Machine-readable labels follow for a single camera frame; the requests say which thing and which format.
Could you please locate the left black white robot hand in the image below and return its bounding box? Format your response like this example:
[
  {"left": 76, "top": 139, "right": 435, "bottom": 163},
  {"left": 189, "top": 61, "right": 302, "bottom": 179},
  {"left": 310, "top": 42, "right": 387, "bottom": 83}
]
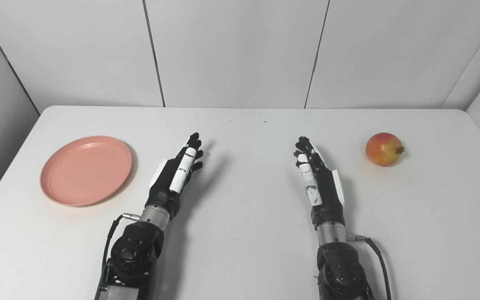
[{"left": 145, "top": 132, "right": 205, "bottom": 218}]

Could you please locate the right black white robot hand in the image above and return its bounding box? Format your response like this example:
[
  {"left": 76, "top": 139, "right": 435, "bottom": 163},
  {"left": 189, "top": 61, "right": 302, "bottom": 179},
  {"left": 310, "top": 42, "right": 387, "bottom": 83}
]
[{"left": 294, "top": 136, "right": 346, "bottom": 229}]

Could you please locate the red yellow pomegranate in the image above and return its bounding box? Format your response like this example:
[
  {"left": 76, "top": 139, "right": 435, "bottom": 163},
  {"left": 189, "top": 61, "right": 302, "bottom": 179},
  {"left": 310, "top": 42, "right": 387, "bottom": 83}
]
[{"left": 365, "top": 132, "right": 405, "bottom": 167}]

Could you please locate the pink round plate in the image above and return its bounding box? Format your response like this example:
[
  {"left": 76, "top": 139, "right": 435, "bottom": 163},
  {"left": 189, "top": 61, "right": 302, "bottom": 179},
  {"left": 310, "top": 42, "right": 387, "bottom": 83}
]
[{"left": 40, "top": 135, "right": 133, "bottom": 207}]

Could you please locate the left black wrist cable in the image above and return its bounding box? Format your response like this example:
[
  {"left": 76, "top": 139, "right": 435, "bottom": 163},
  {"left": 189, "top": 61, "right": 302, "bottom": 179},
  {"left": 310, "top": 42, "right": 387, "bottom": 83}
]
[{"left": 100, "top": 212, "right": 141, "bottom": 288}]

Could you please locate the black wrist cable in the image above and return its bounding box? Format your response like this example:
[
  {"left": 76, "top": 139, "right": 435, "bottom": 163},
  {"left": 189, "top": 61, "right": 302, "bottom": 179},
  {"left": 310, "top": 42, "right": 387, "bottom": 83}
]
[
  {"left": 100, "top": 212, "right": 141, "bottom": 288},
  {"left": 347, "top": 235, "right": 392, "bottom": 300}
]

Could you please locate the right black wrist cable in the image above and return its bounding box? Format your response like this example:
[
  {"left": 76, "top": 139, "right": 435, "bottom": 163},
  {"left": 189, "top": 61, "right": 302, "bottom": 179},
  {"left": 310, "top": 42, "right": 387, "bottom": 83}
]
[{"left": 347, "top": 235, "right": 392, "bottom": 300}]

